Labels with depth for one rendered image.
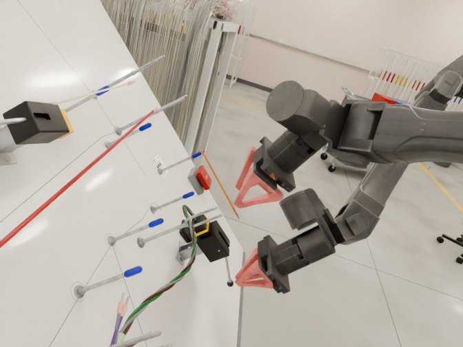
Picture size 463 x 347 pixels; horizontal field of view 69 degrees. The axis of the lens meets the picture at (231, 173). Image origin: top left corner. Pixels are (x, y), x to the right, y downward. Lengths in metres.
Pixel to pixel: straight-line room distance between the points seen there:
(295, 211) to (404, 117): 0.27
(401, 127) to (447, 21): 8.78
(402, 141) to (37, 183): 0.42
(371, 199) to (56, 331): 0.53
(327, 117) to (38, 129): 0.34
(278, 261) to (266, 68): 8.21
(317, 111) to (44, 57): 0.40
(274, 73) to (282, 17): 1.26
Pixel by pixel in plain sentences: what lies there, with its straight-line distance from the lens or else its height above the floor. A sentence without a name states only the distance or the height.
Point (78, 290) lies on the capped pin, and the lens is 0.44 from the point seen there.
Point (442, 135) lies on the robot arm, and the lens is 0.42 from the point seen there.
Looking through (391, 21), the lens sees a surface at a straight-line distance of 8.90.
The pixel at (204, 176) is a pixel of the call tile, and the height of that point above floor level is 1.11.
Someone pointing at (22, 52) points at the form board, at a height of 1.35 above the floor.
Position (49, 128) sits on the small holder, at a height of 1.33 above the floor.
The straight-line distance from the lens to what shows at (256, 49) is 8.75.
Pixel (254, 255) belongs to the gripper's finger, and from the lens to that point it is 0.67.
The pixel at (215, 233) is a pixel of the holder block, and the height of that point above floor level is 1.13.
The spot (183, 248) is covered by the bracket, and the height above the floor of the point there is 1.06.
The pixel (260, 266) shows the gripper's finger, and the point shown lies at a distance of 0.64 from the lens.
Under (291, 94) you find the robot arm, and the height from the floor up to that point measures 1.40.
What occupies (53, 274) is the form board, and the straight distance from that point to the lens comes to 0.42.
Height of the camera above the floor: 1.48
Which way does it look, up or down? 25 degrees down
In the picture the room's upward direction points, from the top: 17 degrees clockwise
